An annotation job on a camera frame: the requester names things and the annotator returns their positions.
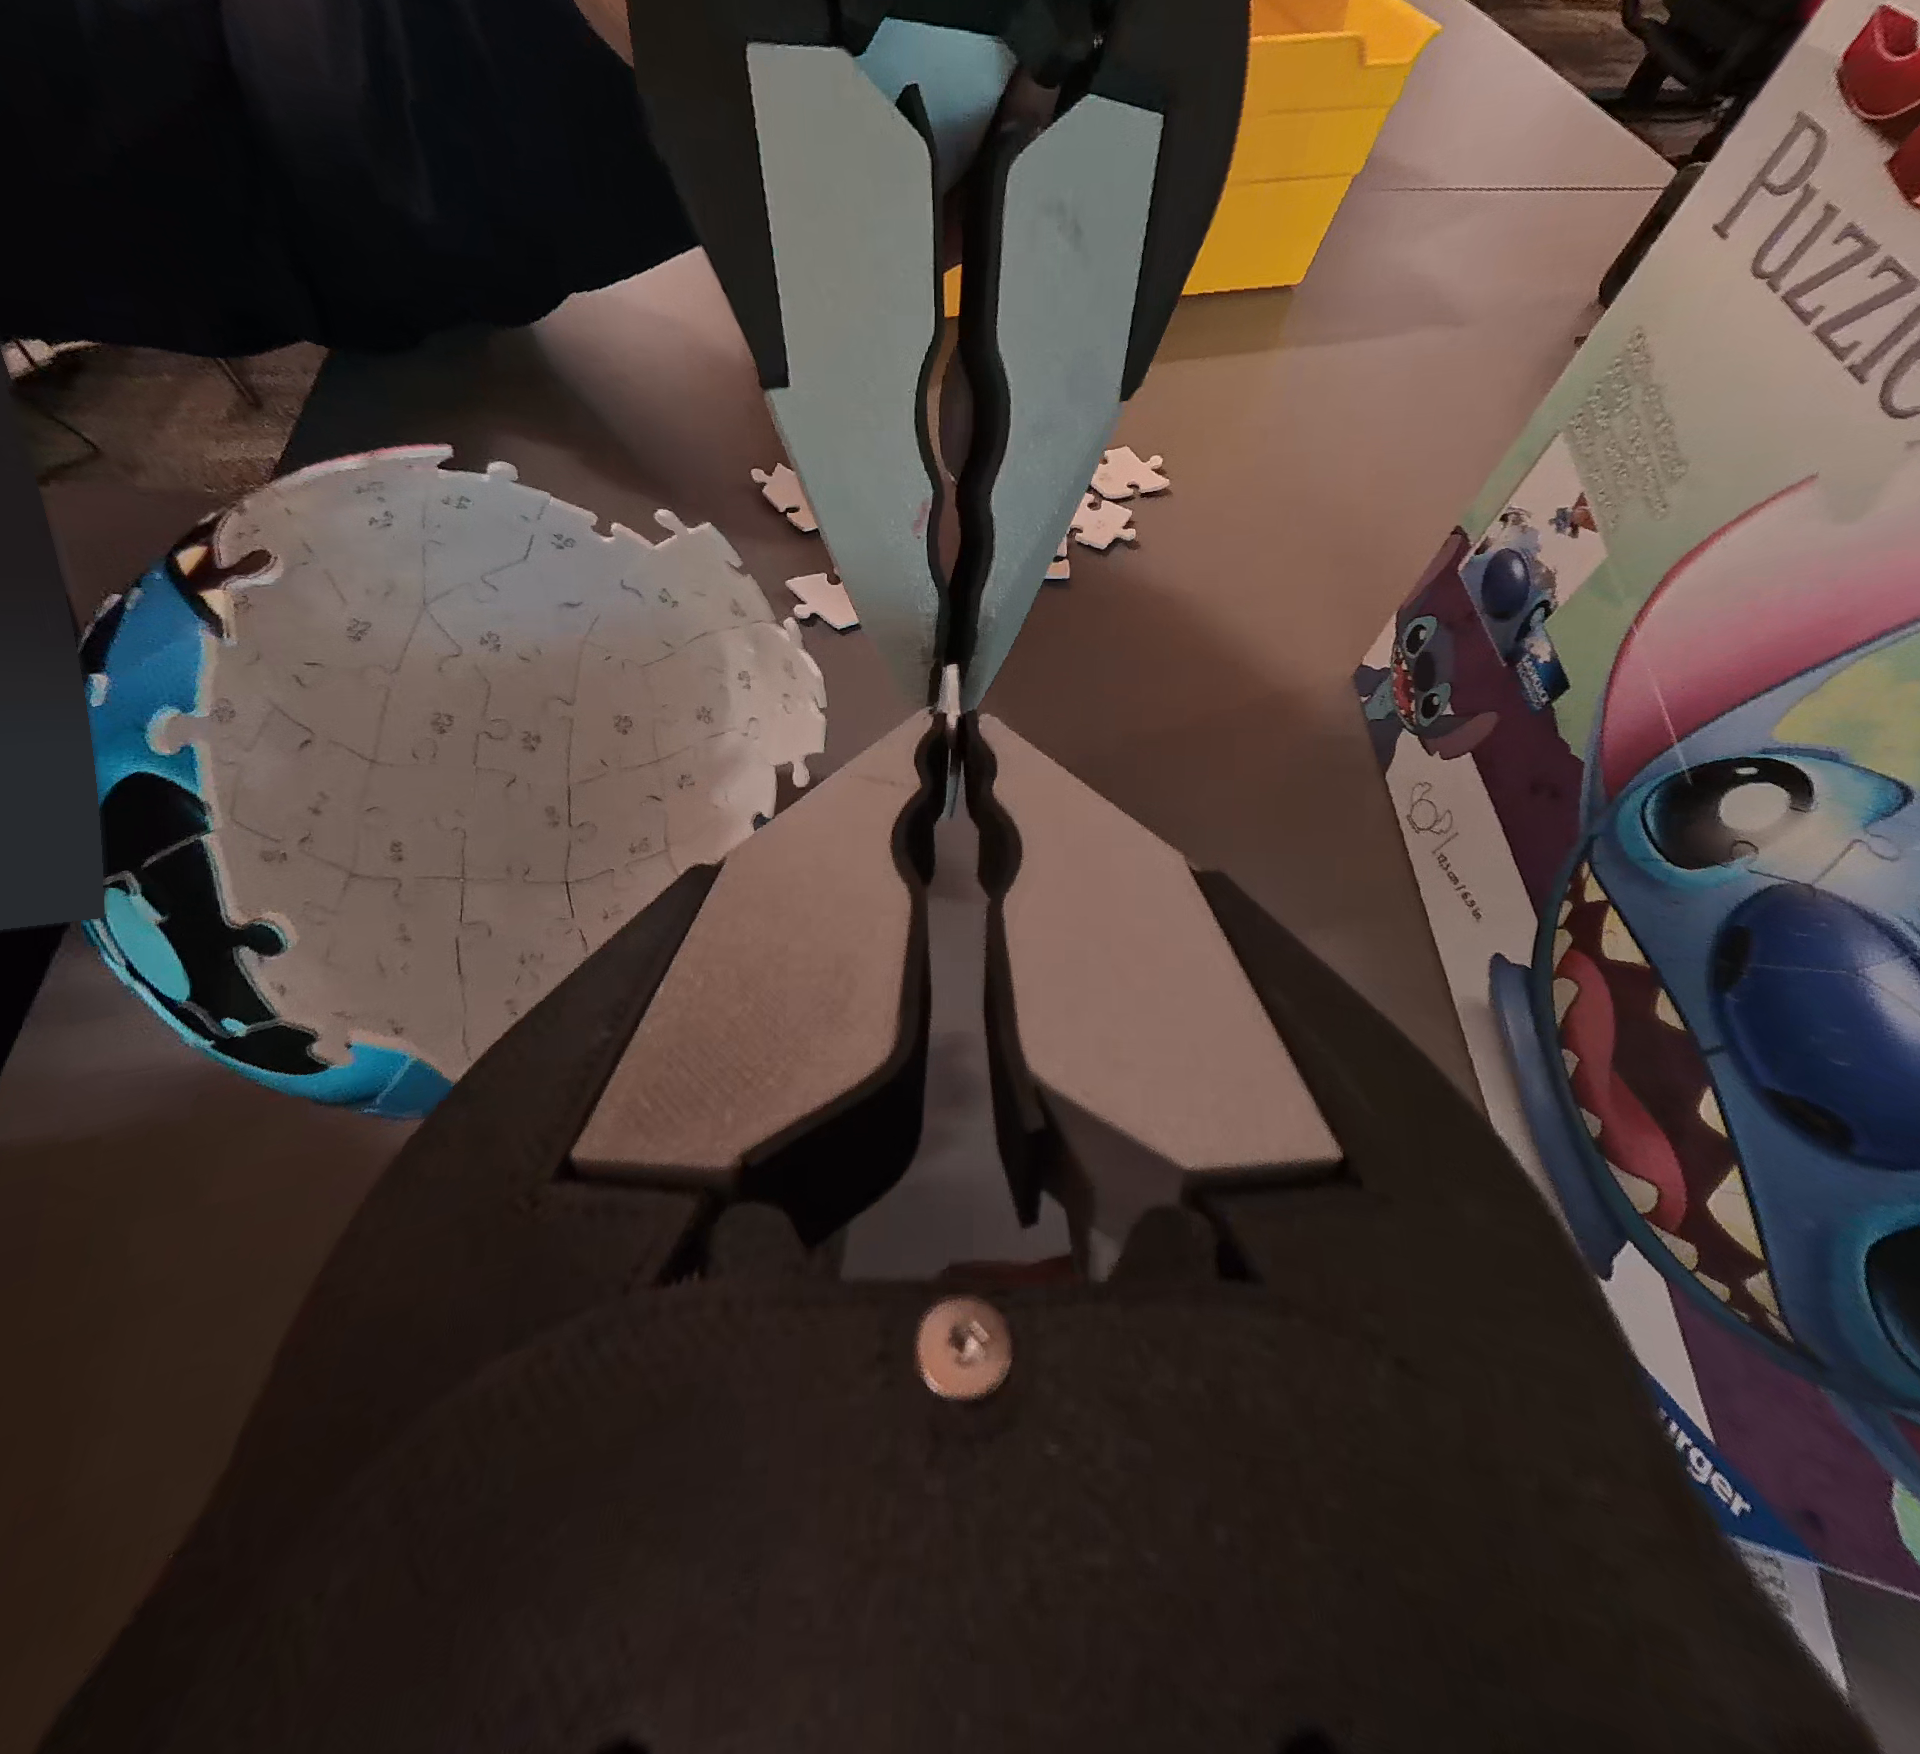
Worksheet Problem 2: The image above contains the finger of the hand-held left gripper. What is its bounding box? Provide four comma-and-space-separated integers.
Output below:
950, 92, 1172, 717
741, 40, 967, 713

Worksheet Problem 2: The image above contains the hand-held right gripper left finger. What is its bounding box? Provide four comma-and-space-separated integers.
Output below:
567, 711, 947, 1253

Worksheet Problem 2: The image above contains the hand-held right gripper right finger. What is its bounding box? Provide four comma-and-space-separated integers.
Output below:
960, 708, 1348, 1283

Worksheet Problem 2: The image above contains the pile of puzzle pieces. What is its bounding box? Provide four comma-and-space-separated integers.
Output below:
751, 442, 1175, 631

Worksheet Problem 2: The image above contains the blue white puzzle ball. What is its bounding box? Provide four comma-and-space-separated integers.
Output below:
78, 442, 831, 1124

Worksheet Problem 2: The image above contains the cartoon print puzzle box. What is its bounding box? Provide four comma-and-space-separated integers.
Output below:
1357, 0, 1920, 1599

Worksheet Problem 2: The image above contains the yellow plastic bin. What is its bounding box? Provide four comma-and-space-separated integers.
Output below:
1178, 0, 1441, 300

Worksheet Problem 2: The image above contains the person's dark clothing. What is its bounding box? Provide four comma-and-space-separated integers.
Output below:
0, 381, 104, 1058

